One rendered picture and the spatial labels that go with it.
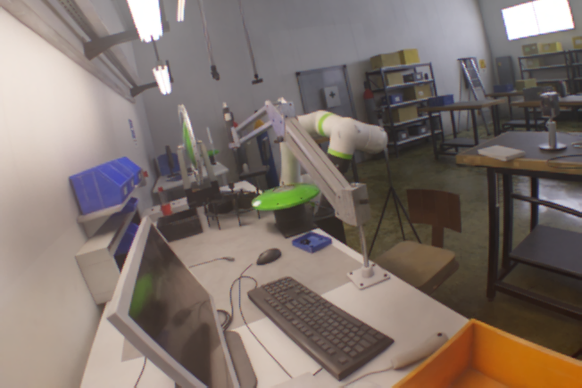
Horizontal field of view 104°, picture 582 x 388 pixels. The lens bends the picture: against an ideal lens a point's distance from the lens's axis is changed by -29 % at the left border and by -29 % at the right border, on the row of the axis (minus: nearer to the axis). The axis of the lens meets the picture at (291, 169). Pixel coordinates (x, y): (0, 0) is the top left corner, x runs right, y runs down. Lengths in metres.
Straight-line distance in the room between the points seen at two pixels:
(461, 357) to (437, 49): 8.56
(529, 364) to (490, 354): 0.08
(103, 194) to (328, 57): 5.98
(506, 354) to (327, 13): 6.94
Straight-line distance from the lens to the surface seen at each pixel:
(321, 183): 0.93
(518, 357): 0.59
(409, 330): 0.76
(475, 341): 0.62
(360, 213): 0.85
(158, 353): 0.45
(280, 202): 1.31
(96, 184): 1.38
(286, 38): 6.59
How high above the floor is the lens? 1.43
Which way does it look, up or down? 11 degrees down
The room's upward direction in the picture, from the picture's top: 13 degrees counter-clockwise
